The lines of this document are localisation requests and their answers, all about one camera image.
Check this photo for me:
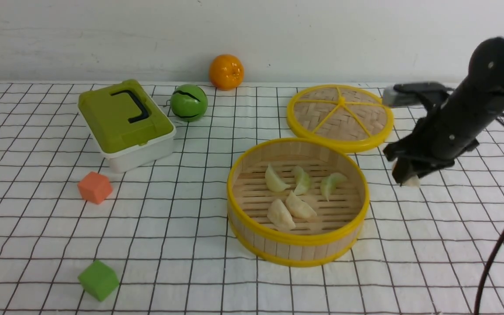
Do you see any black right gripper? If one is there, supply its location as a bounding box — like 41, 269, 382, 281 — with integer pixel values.
383, 85, 504, 178

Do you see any white dumpling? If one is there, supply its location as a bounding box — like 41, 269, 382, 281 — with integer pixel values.
392, 160, 420, 188
285, 191, 317, 220
267, 199, 296, 231

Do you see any pale green dumpling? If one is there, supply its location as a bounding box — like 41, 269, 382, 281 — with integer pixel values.
320, 173, 348, 201
264, 164, 290, 192
292, 165, 311, 196

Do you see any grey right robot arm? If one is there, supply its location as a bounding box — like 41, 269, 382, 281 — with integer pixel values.
382, 37, 504, 184

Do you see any yellow woven steamer lid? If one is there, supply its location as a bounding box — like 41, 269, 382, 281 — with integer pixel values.
286, 84, 394, 154

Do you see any bamboo steamer tray yellow rim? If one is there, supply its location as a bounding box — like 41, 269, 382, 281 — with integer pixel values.
227, 138, 370, 267

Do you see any green foam cube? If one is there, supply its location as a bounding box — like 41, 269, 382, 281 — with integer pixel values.
77, 259, 119, 302

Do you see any orange foam cube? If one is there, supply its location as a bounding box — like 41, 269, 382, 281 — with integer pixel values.
77, 171, 113, 205

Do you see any green lidded storage box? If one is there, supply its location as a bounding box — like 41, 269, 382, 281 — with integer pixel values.
77, 79, 176, 173

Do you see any orange toy fruit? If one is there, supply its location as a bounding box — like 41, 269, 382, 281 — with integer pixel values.
209, 54, 245, 91

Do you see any green striped toy ball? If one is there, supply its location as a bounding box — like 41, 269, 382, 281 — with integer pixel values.
170, 84, 208, 122

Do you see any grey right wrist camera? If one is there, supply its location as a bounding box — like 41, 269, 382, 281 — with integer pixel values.
381, 80, 454, 110

